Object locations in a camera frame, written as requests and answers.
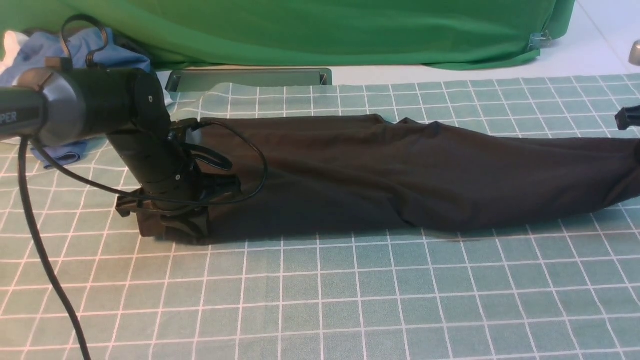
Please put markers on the green backdrop cloth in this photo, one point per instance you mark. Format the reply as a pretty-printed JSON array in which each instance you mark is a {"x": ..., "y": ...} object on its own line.
[{"x": 455, "y": 35}]

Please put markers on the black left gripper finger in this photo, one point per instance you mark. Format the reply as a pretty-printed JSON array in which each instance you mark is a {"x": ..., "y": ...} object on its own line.
[{"x": 191, "y": 225}]

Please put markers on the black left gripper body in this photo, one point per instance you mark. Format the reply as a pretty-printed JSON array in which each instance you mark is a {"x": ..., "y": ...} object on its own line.
[{"x": 174, "y": 177}]

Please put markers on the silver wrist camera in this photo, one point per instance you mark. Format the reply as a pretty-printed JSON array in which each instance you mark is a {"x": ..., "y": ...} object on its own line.
[
  {"x": 634, "y": 54},
  {"x": 187, "y": 131}
]

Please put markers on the dark gray long-sleeve top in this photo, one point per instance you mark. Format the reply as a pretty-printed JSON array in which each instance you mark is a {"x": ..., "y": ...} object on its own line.
[{"x": 336, "y": 175}]

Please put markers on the green checkered tablecloth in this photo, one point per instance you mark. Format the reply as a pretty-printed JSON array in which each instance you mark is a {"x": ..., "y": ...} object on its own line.
[{"x": 565, "y": 290}]

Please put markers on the metal binder clip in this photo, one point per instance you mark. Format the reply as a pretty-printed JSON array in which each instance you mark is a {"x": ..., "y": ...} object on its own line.
[{"x": 539, "y": 40}]

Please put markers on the blue crumpled garment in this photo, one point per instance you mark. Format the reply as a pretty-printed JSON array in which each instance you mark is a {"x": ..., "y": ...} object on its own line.
[{"x": 75, "y": 50}]

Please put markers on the gray metal tray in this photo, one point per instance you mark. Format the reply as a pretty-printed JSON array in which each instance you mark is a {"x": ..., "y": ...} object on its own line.
[{"x": 201, "y": 80}]

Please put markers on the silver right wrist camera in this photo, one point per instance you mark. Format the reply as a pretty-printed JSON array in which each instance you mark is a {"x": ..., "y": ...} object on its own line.
[{"x": 634, "y": 54}]

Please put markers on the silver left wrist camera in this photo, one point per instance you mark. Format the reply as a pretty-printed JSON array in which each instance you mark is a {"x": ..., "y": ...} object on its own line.
[{"x": 187, "y": 131}]

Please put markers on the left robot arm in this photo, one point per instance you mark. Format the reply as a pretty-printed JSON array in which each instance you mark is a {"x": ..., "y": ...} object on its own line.
[{"x": 55, "y": 107}]

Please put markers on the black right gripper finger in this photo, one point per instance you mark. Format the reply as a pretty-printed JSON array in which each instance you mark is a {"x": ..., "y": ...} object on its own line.
[{"x": 627, "y": 117}]

